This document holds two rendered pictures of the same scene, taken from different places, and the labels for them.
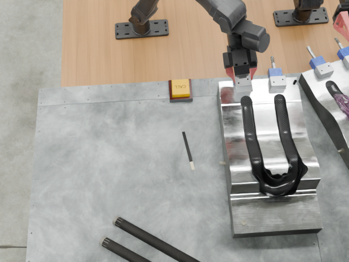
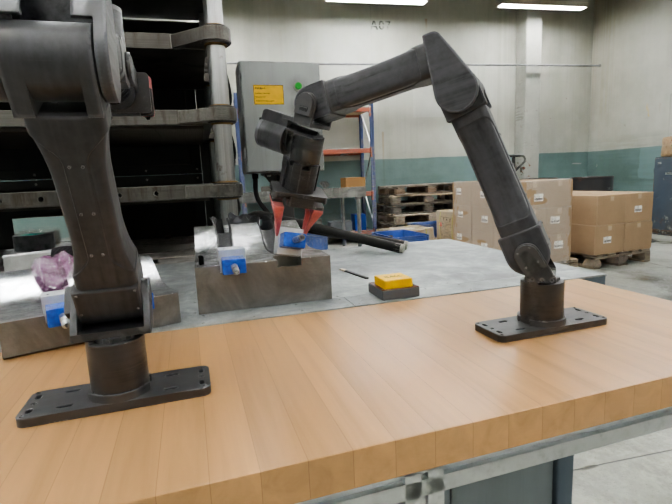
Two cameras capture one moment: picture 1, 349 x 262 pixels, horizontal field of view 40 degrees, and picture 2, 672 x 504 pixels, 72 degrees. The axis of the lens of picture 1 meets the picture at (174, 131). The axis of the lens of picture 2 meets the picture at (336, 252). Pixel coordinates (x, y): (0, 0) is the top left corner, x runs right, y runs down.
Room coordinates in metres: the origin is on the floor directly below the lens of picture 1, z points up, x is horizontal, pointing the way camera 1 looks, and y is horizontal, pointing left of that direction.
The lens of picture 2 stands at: (1.69, -0.38, 1.04)
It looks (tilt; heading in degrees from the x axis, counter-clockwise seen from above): 9 degrees down; 165
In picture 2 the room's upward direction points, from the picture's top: 3 degrees counter-clockwise
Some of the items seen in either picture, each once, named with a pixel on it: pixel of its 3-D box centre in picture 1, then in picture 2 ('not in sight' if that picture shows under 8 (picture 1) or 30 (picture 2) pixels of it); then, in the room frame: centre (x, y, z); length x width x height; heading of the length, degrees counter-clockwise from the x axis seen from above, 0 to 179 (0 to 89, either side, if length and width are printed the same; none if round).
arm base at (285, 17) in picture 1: (303, 11); (118, 365); (1.13, -0.50, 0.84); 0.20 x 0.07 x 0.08; 92
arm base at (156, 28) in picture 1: (141, 23); (541, 301); (1.11, 0.10, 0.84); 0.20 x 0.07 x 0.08; 92
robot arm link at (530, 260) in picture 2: (142, 12); (535, 260); (1.10, 0.09, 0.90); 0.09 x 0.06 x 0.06; 139
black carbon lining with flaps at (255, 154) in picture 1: (272, 140); (246, 234); (0.58, -0.30, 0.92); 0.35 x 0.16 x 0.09; 1
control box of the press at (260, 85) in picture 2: not in sight; (287, 256); (-0.14, -0.08, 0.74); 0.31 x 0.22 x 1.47; 91
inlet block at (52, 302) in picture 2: (344, 52); (63, 315); (0.93, -0.60, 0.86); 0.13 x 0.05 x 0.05; 18
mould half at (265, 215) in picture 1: (267, 151); (251, 253); (0.57, -0.29, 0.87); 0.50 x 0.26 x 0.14; 1
